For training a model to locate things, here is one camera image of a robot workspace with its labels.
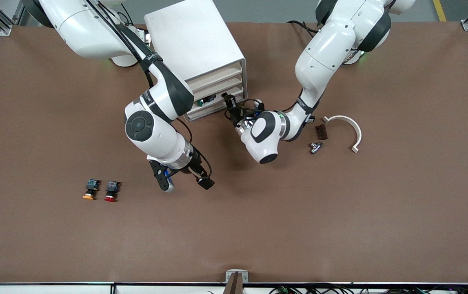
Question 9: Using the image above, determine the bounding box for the white drawer cabinet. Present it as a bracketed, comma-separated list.
[144, 0, 248, 123]

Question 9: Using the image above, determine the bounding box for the red mushroom push button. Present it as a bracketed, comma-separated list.
[104, 180, 121, 203]

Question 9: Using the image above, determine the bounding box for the yellow mushroom push button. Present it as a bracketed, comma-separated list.
[82, 179, 101, 201]

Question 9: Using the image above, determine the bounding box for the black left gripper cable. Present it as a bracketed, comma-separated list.
[237, 98, 265, 123]

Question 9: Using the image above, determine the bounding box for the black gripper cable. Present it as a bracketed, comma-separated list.
[237, 98, 265, 123]
[83, 0, 165, 88]

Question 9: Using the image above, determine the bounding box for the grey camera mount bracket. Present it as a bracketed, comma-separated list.
[222, 269, 249, 294]

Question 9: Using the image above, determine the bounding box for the black arm base cable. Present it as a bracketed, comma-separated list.
[287, 20, 320, 39]

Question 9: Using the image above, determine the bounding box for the white curved bracket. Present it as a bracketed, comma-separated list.
[322, 115, 362, 154]

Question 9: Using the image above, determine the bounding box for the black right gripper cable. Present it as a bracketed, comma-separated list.
[83, 0, 165, 88]

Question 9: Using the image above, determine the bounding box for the black cable bundle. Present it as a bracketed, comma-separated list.
[268, 285, 468, 294]

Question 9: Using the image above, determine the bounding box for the white table edge rail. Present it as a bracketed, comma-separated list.
[0, 282, 468, 294]

